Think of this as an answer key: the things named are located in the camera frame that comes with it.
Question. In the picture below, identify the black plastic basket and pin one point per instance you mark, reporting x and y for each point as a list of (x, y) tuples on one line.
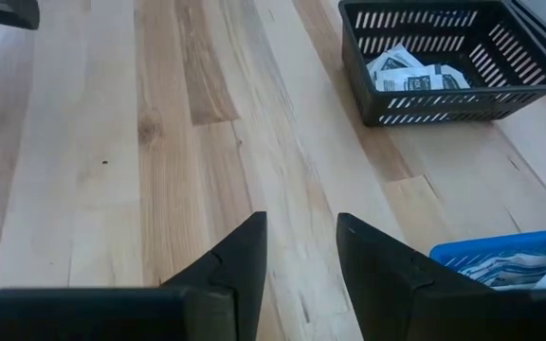
[(356, 57)]

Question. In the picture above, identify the blue plastic basket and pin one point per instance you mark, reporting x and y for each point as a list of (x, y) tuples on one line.
[(491, 241)]

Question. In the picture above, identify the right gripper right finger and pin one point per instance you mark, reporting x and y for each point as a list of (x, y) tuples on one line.
[(443, 315)]

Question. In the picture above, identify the blue striped fabric bandage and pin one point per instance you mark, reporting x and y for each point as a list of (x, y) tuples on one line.
[(505, 272)]

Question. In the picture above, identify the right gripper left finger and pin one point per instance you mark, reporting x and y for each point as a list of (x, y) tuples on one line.
[(112, 317)]

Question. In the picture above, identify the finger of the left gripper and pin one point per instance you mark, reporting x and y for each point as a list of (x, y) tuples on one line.
[(7, 12)]

